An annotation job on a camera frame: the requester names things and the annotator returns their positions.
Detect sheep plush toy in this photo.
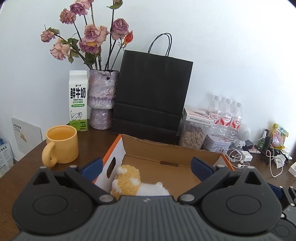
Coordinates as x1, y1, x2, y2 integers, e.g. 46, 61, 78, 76
110, 165, 170, 200

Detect white illustrated tin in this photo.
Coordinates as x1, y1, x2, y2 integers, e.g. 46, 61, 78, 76
202, 134, 231, 153

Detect white earphones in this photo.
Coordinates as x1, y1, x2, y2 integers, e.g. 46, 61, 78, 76
225, 148, 253, 169

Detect clear seed container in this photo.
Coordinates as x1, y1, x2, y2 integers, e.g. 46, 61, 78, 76
179, 120, 209, 150

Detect yellow ceramic mug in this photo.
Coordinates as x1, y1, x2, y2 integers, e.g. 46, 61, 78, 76
42, 125, 79, 168

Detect middle water bottle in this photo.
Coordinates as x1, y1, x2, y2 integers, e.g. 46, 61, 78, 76
215, 98, 233, 136

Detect water bottle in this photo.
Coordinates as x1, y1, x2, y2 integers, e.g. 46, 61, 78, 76
215, 98, 233, 136
227, 102, 243, 142
206, 95, 222, 134

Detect red cardboard pumpkin box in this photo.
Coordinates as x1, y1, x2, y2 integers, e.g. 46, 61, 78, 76
93, 135, 233, 198

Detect flat white box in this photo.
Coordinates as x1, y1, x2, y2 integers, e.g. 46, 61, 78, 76
183, 107, 214, 126

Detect colourful snack bag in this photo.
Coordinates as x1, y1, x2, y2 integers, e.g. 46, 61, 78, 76
271, 123, 289, 150

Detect left water bottle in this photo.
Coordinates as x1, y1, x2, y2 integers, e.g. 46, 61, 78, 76
206, 95, 222, 134

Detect right water bottle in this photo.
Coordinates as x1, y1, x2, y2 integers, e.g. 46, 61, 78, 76
227, 102, 243, 142

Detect white leaflet card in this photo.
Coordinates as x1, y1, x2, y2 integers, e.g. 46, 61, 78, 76
11, 118, 43, 155

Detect white milk carton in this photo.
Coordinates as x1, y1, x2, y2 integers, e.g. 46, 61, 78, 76
68, 70, 88, 131

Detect purple textured vase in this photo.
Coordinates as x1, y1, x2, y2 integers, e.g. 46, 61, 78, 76
87, 70, 119, 130

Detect black paper shopping bag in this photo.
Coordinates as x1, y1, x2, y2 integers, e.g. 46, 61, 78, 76
111, 33, 194, 146

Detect dried pink rose bouquet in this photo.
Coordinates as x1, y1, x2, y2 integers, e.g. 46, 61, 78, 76
40, 1, 133, 72

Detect white charger with cable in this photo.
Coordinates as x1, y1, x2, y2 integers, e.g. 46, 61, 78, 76
265, 148, 292, 178

